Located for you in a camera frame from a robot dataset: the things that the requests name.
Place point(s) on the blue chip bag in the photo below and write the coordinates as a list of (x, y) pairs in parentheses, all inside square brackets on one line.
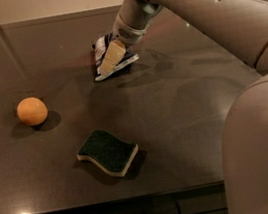
[(110, 56)]

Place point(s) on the orange ball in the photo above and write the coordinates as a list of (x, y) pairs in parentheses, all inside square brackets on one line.
[(32, 111)]

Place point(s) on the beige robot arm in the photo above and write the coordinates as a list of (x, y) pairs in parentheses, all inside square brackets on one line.
[(240, 30)]

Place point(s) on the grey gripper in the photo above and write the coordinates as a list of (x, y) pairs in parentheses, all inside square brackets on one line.
[(128, 35)]

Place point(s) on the dark drawer handle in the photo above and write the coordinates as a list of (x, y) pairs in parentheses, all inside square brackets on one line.
[(172, 208)]

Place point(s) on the green and yellow sponge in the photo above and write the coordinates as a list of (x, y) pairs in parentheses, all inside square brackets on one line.
[(111, 155)]

